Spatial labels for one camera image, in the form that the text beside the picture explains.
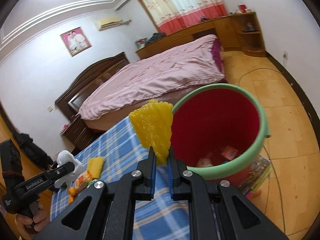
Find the dark wooden nightstand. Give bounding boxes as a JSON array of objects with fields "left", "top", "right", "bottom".
[{"left": 61, "top": 117, "right": 97, "bottom": 151}]

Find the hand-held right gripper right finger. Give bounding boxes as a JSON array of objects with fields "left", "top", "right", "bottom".
[{"left": 169, "top": 146, "right": 289, "bottom": 240}]

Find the white elephant plush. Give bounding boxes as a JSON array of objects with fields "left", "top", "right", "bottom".
[{"left": 53, "top": 150, "right": 85, "bottom": 188}]

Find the floral curtain red hem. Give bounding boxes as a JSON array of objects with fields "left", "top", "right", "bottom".
[{"left": 138, "top": 0, "right": 228, "bottom": 35}]

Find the orange cardboard box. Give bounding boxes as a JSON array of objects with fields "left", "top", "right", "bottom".
[{"left": 221, "top": 145, "right": 238, "bottom": 160}]

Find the red bucket with green rim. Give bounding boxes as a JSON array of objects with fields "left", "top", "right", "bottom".
[{"left": 171, "top": 84, "right": 271, "bottom": 188}]

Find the dark wooden bed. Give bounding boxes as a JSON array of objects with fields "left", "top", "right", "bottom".
[{"left": 54, "top": 34, "right": 228, "bottom": 133}]

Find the person's left hand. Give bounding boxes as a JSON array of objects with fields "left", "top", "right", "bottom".
[{"left": 15, "top": 201, "right": 50, "bottom": 235}]

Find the black jacket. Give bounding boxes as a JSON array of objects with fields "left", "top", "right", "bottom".
[{"left": 13, "top": 132, "right": 53, "bottom": 168}]

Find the wall air conditioner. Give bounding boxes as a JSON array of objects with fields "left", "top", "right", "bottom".
[{"left": 94, "top": 17, "right": 123, "bottom": 31}]

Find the orange snack packet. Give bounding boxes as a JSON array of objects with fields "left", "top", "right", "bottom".
[{"left": 68, "top": 169, "right": 93, "bottom": 203}]

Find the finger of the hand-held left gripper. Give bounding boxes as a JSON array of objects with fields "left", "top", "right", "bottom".
[{"left": 47, "top": 162, "right": 76, "bottom": 181}]

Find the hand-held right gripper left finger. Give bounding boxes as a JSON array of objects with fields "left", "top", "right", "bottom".
[{"left": 32, "top": 146, "right": 157, "bottom": 240}]

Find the pink blanket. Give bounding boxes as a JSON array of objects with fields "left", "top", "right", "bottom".
[{"left": 79, "top": 35, "right": 225, "bottom": 121}]

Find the white plastic bag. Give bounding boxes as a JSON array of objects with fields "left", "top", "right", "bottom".
[{"left": 197, "top": 155, "right": 215, "bottom": 167}]

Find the framed wall photo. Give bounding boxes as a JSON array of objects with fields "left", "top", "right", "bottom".
[{"left": 60, "top": 27, "right": 92, "bottom": 57}]

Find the blue plaid tablecloth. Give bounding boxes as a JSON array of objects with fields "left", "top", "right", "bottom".
[{"left": 49, "top": 116, "right": 190, "bottom": 240}]

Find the yellow foam net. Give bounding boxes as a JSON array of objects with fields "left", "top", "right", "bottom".
[
  {"left": 129, "top": 99, "right": 174, "bottom": 166},
  {"left": 87, "top": 157, "right": 105, "bottom": 180}
]

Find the dark clothes pile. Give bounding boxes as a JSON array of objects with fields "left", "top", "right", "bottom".
[{"left": 147, "top": 32, "right": 166, "bottom": 43}]

